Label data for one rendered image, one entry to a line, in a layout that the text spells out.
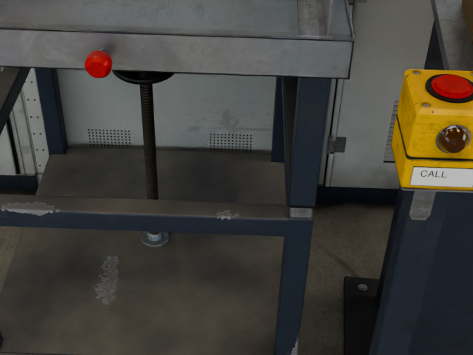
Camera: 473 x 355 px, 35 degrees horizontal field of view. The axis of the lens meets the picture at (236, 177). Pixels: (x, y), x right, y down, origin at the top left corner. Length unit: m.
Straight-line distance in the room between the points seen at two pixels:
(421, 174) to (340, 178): 1.15
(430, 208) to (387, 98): 0.98
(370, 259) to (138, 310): 0.63
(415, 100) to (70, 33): 0.44
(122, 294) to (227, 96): 0.55
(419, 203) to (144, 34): 0.39
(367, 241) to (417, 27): 0.54
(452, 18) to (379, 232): 0.81
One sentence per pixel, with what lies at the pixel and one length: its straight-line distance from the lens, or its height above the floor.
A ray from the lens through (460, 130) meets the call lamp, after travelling 0.74.
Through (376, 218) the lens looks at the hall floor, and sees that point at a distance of 1.97.
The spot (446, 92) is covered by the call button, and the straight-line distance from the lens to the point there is 0.75.
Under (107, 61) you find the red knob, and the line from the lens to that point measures 0.93.
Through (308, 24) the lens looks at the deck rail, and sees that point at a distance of 0.96.
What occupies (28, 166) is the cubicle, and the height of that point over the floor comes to 0.08.
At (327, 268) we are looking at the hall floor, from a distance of 1.82.
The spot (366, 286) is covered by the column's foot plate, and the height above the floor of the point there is 0.02.
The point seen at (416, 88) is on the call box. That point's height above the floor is 0.90.
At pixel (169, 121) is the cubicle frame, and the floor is 0.24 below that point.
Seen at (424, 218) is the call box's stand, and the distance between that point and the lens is 0.85.
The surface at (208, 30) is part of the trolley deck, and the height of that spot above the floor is 0.85.
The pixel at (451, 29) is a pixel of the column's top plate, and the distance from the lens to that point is 1.22.
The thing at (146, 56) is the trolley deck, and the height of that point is 0.81.
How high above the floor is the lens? 1.29
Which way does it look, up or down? 39 degrees down
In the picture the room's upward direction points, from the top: 2 degrees clockwise
